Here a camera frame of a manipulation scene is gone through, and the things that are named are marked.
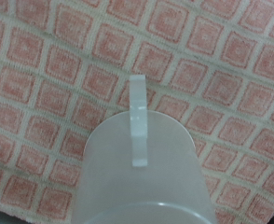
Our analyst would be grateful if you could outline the pink checked towel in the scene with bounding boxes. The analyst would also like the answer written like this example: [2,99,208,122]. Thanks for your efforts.
[0,0,274,224]

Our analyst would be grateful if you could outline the white plastic mug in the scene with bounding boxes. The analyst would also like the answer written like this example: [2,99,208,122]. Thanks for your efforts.
[70,74,219,224]

